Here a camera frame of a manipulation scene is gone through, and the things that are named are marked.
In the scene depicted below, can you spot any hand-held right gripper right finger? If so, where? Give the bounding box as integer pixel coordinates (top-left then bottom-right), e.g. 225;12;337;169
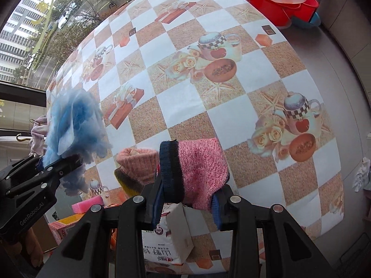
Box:
211;184;337;278

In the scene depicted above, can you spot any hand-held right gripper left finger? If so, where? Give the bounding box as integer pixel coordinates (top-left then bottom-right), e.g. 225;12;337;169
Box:
36;174;164;278

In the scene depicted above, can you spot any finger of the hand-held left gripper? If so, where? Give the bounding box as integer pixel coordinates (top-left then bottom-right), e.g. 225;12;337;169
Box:
4;153;84;199

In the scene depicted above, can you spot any pink sock with navy cuff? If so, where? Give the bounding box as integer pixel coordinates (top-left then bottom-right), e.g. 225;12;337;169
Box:
159;137;230;212

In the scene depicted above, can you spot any light blue fluffy plush cloth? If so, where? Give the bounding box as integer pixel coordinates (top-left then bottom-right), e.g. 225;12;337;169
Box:
43;88;112;197

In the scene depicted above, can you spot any white floral tissue packet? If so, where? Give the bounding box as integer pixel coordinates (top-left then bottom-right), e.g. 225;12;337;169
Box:
141;201;195;267

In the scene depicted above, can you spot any pink patterned carton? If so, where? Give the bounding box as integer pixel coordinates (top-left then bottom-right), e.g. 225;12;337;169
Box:
48;213;87;246

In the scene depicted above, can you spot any pale pink cloth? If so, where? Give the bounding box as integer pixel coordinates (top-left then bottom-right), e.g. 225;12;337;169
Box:
29;115;50;154

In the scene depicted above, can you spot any pink striped knit sock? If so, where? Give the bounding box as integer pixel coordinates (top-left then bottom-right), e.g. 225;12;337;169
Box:
114;147;160;197

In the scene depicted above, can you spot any pink sponge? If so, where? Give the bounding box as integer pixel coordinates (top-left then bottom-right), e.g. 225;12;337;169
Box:
72;195;104;213

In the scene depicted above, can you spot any checkered printed tablecloth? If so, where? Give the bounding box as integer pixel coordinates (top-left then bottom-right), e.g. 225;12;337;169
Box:
46;0;345;275

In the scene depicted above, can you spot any white crumpled cloth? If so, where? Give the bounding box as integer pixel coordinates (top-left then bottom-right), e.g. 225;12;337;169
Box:
352;157;371;193

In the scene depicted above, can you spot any red plastic basin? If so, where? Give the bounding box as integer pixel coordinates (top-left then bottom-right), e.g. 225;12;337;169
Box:
248;0;319;29

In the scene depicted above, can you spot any blue plastic basin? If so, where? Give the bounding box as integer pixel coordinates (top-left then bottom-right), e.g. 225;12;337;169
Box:
291;12;322;29

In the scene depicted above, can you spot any gold wire rack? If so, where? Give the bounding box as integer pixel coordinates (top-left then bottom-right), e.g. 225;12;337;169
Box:
16;119;41;143

